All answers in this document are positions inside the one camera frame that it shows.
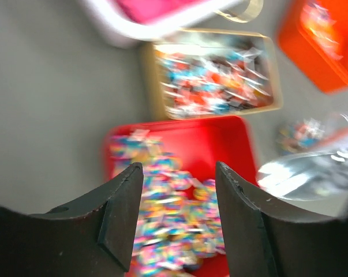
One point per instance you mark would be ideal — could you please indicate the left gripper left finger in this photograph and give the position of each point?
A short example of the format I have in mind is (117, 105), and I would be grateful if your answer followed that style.
(91, 235)

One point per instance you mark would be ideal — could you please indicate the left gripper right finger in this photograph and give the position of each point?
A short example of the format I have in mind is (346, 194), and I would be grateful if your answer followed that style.
(265, 236)

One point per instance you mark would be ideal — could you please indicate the silver metal scoop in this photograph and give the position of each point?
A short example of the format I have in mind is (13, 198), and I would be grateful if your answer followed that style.
(306, 176)

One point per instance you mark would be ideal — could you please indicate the red candy tray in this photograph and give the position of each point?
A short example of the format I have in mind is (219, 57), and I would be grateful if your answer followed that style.
(179, 231)

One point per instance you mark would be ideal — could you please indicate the gold candy tin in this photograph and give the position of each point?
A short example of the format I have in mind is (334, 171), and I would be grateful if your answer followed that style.
(197, 73)

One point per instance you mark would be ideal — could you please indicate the orange candy tray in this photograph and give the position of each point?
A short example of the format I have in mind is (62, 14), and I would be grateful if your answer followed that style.
(314, 36)

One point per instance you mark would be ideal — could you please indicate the white plastic basket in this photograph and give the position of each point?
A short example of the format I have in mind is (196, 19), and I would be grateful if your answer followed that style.
(118, 30)

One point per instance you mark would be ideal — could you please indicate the pink cloth in basket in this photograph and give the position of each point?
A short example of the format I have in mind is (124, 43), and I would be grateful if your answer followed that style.
(147, 11)

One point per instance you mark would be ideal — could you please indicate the gold ribbon on table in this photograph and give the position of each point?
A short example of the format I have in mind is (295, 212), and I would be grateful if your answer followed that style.
(251, 12)

